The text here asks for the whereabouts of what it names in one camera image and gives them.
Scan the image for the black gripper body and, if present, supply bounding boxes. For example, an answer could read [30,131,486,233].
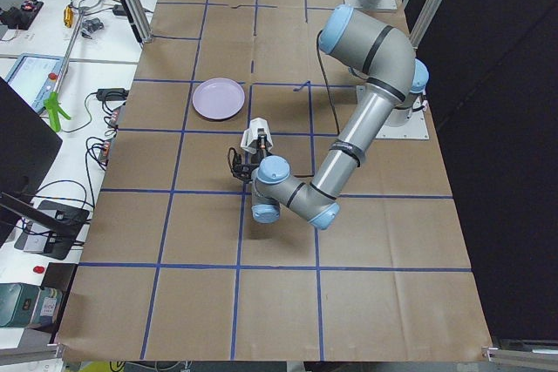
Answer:
[243,147,271,184]

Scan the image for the lilac plastic plate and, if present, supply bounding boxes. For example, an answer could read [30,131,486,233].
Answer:
[192,78,245,120]

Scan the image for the brown paper table cover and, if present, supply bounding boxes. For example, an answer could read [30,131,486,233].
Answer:
[58,0,490,362]

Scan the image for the black power adapter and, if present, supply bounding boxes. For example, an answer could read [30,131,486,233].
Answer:
[95,88,129,101]

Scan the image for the long grabber stick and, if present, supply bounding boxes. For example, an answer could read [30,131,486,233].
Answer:
[44,7,85,132]

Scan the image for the black device on desk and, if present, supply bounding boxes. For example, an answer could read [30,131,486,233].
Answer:
[14,200,90,260]

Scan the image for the black monitor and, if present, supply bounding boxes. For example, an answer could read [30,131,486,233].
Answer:
[0,77,65,247]

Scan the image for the blue teach pendant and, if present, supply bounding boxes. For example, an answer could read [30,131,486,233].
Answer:
[5,53,63,114]

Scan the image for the yellow tool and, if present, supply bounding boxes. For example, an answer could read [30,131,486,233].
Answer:
[63,4,74,28]

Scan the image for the green box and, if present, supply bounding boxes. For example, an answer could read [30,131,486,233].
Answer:
[1,283,52,328]

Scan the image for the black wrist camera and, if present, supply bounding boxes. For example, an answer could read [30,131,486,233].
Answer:
[227,147,254,184]

